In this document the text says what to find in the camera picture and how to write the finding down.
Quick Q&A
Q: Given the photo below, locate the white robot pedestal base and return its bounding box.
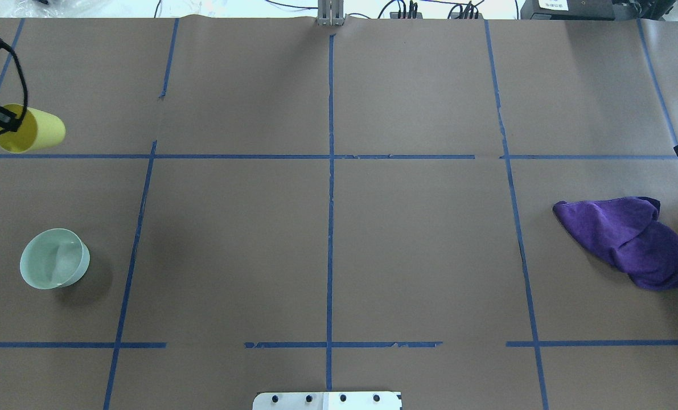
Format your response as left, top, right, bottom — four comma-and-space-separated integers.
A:
252, 390, 403, 409

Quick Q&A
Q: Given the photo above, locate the yellow plastic cup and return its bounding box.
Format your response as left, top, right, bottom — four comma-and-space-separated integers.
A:
0, 108, 66, 154

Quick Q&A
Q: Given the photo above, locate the mint green bowl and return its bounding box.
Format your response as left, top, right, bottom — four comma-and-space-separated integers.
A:
19, 228, 91, 290

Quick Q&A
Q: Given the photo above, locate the purple microfiber cloth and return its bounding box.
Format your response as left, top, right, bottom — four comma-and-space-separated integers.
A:
552, 196, 678, 291

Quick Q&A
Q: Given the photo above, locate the aluminium frame post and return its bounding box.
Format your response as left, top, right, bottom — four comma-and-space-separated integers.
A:
316, 0, 346, 27

